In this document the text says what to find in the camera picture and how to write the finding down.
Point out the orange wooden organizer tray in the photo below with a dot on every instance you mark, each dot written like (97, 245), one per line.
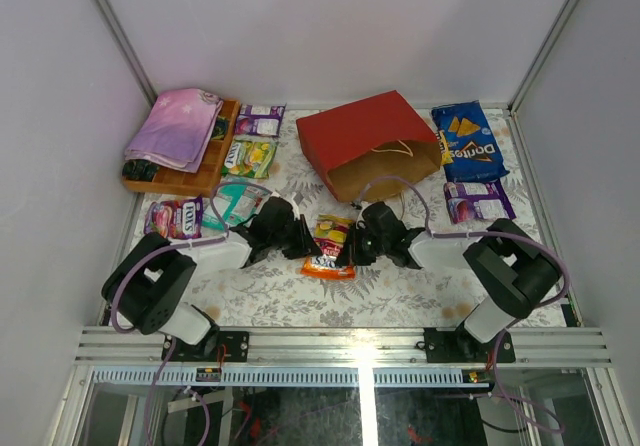
(172, 182)

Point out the red paper bag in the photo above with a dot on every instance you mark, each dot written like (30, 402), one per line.
(373, 147)

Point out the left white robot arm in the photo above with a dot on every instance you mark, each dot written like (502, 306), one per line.
(145, 292)

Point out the folded purple cloth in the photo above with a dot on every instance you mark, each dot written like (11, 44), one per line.
(177, 131)

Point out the yellow green snack packet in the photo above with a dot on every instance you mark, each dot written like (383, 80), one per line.
(250, 159)

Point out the orange fruits candy packet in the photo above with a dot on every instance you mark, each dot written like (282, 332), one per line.
(330, 235)

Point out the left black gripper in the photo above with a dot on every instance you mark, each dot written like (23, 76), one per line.
(295, 237)

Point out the blue snack packet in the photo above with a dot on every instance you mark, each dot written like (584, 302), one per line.
(471, 152)

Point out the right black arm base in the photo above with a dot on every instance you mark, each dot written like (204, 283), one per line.
(483, 340)

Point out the dark patterned item in tray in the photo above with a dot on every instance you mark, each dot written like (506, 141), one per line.
(139, 170)

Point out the aluminium front rail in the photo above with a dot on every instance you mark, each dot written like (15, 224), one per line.
(545, 347)

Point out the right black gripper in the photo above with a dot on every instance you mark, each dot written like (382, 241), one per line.
(351, 254)

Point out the floral table mat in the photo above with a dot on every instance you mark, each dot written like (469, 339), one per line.
(275, 293)

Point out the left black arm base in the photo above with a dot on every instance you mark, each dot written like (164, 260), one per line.
(228, 346)

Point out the purple snack packet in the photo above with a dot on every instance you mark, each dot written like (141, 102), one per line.
(468, 201)
(259, 120)

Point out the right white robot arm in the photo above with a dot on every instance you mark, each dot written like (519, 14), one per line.
(518, 274)

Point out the purple berries candy packet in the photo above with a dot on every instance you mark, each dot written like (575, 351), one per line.
(175, 219)

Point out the teal candy packet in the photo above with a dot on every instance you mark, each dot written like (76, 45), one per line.
(235, 202)

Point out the yellow candy packet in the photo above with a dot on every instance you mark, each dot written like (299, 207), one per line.
(444, 151)

